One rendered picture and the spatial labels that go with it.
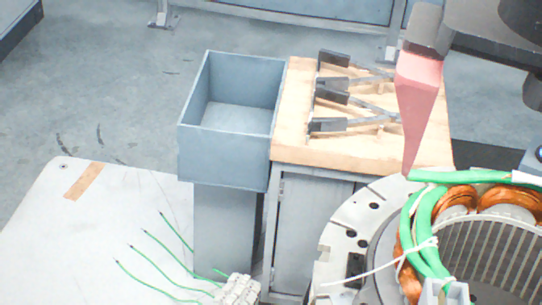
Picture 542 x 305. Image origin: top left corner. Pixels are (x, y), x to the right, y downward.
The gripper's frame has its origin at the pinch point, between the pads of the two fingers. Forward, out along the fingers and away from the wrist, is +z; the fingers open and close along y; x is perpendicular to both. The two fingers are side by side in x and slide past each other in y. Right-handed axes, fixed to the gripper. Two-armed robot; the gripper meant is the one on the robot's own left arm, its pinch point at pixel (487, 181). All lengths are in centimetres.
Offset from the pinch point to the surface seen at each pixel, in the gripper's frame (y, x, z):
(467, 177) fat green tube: 2.9, 19.9, 14.4
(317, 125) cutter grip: -11.6, 31.4, 21.7
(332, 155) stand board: -9.1, 30.5, 24.3
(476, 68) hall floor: 32, 246, 119
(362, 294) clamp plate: -3.0, 8.8, 20.5
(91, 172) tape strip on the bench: -46, 48, 55
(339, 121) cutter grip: -9.5, 32.3, 21.0
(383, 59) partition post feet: -6, 236, 122
